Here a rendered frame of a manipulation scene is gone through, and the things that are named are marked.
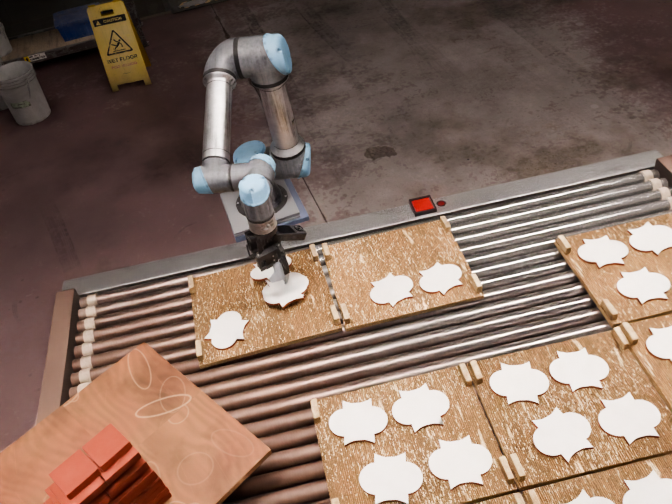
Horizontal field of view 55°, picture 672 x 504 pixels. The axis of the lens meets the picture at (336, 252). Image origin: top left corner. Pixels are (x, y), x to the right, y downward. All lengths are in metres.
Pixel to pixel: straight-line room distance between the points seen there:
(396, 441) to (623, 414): 0.54
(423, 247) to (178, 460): 0.97
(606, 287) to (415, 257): 0.55
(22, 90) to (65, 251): 1.59
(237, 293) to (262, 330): 0.18
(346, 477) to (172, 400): 0.46
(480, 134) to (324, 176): 1.01
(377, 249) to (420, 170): 1.89
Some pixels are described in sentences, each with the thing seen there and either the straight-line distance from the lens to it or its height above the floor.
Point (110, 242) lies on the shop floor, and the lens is 3.87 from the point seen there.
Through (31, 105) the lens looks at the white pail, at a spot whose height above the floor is 0.14.
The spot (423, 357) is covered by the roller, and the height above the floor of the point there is 0.91.
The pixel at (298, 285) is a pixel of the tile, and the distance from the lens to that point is 1.92.
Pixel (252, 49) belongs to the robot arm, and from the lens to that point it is 1.93.
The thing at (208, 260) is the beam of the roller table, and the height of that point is 0.92.
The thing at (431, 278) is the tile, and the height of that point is 0.95.
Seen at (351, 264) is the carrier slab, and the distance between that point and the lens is 1.99.
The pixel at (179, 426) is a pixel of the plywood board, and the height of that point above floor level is 1.04.
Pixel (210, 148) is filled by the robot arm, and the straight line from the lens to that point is 1.80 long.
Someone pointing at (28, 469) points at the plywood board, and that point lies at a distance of 1.72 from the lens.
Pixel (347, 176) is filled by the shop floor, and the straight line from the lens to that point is 3.88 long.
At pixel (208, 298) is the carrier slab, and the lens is 2.00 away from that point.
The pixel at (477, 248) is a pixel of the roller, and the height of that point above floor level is 0.91.
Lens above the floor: 2.34
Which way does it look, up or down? 44 degrees down
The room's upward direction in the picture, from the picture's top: 9 degrees counter-clockwise
